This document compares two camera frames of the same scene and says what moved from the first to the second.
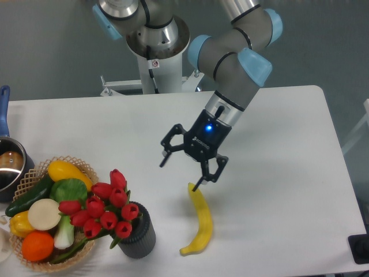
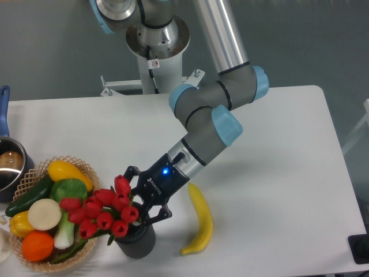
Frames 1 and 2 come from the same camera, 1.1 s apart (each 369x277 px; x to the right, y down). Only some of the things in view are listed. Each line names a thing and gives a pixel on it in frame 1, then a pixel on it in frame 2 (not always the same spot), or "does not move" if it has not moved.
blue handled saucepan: [16, 160] does not move
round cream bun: [44, 215] does not move
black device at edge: [359, 247] does not move
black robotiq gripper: [204, 141] to [155, 184]
